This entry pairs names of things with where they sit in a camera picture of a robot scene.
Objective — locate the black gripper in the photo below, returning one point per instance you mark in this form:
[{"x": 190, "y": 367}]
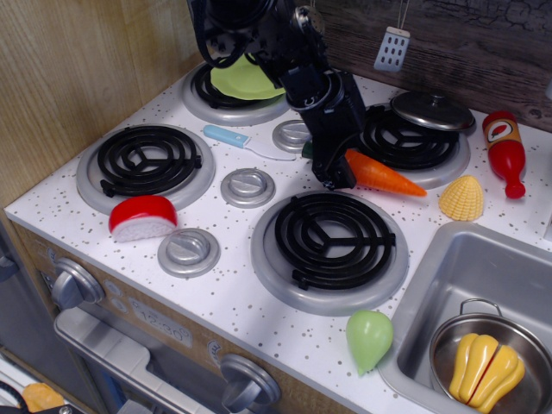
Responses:
[{"x": 333, "y": 115}]

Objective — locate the orange toy carrot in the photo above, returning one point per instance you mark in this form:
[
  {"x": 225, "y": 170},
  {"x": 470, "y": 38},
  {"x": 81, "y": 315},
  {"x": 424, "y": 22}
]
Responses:
[{"x": 372, "y": 174}]

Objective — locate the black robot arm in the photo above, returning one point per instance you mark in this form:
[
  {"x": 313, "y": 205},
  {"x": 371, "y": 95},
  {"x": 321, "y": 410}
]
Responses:
[{"x": 286, "y": 41}]

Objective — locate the green toy plate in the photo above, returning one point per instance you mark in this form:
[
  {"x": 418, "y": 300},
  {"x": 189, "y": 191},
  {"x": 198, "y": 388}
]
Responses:
[{"x": 244, "y": 80}]

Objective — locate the silver stove knob upper middle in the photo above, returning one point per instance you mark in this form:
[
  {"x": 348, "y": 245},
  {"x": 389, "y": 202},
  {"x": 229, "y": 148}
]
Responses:
[{"x": 291, "y": 136}]

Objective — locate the silver stove knob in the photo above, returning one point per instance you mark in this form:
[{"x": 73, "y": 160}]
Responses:
[
  {"x": 291, "y": 136},
  {"x": 188, "y": 253},
  {"x": 248, "y": 188}
]

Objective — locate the front right black burner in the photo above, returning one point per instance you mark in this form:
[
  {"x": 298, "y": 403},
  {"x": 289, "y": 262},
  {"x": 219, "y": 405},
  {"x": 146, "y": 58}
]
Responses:
[{"x": 329, "y": 253}]

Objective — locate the black burner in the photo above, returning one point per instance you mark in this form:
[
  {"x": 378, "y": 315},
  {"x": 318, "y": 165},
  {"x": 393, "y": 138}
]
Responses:
[
  {"x": 329, "y": 253},
  {"x": 430, "y": 158},
  {"x": 207, "y": 103},
  {"x": 141, "y": 160}
]

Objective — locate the silver stove knob centre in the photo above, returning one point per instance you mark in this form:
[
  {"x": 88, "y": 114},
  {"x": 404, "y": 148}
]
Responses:
[{"x": 248, "y": 188}]

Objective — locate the back right black burner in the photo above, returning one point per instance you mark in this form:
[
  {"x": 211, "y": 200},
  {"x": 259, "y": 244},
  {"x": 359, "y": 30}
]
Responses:
[{"x": 430, "y": 158}]

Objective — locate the steel pot lid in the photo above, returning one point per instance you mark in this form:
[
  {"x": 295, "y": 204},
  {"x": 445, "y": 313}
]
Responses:
[{"x": 432, "y": 110}]

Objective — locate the yellow toy corn piece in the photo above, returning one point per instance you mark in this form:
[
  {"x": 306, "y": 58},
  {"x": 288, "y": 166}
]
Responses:
[{"x": 463, "y": 199}]

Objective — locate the hanging silver spatula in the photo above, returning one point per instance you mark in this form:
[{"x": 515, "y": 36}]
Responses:
[{"x": 395, "y": 43}]

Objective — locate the back left black burner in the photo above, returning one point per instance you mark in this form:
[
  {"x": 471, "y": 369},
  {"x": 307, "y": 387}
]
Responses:
[{"x": 207, "y": 103}]

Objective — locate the hanging silver skimmer spoon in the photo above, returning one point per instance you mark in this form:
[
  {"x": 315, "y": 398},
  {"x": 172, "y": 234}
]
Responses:
[{"x": 316, "y": 20}]

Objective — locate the silver sink basin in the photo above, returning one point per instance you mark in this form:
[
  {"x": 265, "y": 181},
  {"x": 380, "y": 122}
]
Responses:
[{"x": 463, "y": 261}]

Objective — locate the green toy pear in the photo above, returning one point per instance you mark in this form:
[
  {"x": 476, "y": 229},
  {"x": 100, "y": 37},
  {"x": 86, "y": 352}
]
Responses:
[{"x": 369, "y": 336}]

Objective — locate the silver stove knob front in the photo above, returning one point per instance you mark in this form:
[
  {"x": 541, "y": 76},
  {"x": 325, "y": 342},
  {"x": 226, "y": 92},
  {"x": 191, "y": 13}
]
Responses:
[{"x": 188, "y": 253}]

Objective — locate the front left black burner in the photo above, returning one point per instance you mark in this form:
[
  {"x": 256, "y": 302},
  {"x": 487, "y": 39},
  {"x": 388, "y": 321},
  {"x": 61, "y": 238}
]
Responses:
[{"x": 141, "y": 160}]

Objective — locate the red toy ketchup bottle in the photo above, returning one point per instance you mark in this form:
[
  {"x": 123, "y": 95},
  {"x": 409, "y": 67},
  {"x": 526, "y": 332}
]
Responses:
[{"x": 505, "y": 151}]

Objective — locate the right silver oven dial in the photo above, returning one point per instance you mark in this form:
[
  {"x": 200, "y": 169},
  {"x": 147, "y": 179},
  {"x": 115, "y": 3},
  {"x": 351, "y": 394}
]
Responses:
[{"x": 249, "y": 388}]

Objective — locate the silver oven dial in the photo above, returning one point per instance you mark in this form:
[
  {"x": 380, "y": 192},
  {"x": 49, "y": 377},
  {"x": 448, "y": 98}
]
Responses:
[
  {"x": 74, "y": 285},
  {"x": 249, "y": 388}
]

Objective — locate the oven clock display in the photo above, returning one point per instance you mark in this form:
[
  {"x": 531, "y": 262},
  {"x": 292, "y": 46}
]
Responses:
[{"x": 162, "y": 323}]

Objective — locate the left silver oven dial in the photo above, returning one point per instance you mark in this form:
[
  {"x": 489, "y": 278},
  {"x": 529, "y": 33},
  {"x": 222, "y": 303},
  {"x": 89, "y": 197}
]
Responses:
[{"x": 74, "y": 285}]

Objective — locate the steel pot in sink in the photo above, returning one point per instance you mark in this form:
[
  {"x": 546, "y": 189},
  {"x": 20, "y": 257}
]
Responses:
[{"x": 481, "y": 316}]

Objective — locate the yellow object bottom left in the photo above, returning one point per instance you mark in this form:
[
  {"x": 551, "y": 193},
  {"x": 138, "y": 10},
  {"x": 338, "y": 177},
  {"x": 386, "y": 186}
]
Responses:
[{"x": 40, "y": 397}]

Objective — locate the blue handled toy knife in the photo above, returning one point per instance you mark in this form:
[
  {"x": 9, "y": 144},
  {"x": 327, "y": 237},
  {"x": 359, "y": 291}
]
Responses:
[{"x": 245, "y": 142}]

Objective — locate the silver oven door handle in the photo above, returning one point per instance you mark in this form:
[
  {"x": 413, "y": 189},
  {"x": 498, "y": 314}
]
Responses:
[{"x": 123, "y": 358}]

